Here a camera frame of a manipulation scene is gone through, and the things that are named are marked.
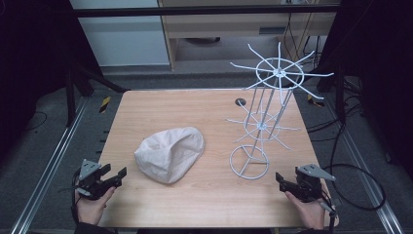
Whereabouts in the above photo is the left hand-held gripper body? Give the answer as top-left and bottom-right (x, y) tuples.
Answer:
(75, 158), (115, 201)

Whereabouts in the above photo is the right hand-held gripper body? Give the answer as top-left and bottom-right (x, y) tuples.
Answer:
(285, 163), (337, 204)

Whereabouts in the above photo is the beige cloth cap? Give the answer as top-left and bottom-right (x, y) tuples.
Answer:
(133, 126), (207, 185)

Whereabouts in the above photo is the white wire hat rack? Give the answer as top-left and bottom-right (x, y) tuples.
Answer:
(225, 41), (335, 181)

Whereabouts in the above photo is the person's left hand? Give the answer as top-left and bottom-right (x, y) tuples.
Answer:
(74, 185), (117, 226)

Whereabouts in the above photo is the person's right hand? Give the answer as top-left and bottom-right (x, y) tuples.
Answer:
(284, 183), (327, 230)

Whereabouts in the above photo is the black metal stand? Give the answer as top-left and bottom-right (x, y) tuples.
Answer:
(316, 61), (349, 125)
(63, 59), (131, 129)

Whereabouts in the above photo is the white cabinet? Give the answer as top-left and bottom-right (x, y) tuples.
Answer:
(69, 0), (170, 67)

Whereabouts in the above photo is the black curtain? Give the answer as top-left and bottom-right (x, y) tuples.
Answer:
(316, 0), (413, 179)
(0, 0), (105, 164)

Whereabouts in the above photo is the light wooden desk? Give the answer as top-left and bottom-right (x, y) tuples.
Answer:
(158, 0), (341, 71)

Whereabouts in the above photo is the black horizontal bar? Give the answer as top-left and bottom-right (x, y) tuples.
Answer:
(72, 4), (341, 19)

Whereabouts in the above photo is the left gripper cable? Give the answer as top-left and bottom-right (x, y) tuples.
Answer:
(57, 170), (82, 225)

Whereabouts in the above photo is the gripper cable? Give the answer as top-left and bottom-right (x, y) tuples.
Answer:
(319, 194), (339, 234)
(57, 170), (82, 225)

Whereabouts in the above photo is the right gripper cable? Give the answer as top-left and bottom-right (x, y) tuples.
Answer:
(319, 194), (339, 234)

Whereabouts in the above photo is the aluminium floor rail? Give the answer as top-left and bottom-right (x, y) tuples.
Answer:
(324, 96), (405, 234)
(9, 97), (90, 234)

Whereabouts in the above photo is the black looped floor cable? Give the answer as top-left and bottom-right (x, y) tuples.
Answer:
(320, 123), (388, 213)

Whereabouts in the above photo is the thin black floor cable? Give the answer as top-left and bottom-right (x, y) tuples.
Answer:
(24, 110), (49, 133)

